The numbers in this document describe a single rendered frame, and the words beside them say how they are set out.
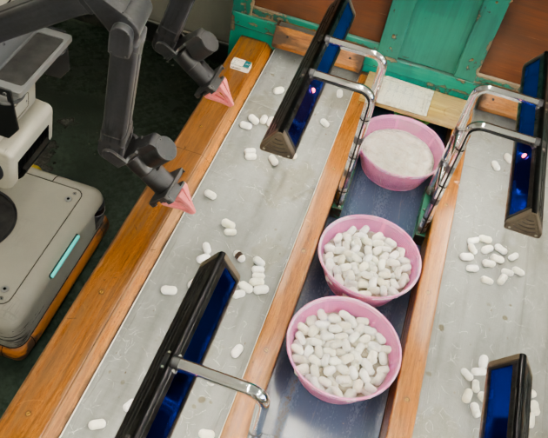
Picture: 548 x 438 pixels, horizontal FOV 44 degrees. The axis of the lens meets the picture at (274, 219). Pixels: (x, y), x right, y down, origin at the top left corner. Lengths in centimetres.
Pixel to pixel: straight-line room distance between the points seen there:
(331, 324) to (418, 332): 20
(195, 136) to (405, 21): 73
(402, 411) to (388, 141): 89
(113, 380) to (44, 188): 111
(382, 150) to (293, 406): 85
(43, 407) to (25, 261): 89
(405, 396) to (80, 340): 72
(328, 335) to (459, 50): 103
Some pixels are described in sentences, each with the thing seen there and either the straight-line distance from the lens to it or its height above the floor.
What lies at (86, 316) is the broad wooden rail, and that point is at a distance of 158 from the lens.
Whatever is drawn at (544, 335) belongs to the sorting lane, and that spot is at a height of 74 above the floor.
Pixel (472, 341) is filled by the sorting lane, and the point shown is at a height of 74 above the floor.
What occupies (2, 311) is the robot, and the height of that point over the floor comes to 28.
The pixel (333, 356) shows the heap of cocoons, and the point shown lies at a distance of 160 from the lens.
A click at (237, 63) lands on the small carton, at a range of 219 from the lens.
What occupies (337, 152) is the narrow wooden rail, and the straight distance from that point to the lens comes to 198.
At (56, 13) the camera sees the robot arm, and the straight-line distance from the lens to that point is 131.
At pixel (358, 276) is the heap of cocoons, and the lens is 175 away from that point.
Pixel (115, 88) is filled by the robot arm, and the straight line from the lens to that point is 139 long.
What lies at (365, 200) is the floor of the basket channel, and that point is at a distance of 200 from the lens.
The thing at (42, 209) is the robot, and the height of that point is 28.
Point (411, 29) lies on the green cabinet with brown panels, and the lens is 220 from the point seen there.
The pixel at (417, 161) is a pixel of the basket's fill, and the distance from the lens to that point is 208.
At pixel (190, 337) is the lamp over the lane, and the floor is 110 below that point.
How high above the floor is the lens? 211
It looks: 49 degrees down
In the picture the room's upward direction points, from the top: 12 degrees clockwise
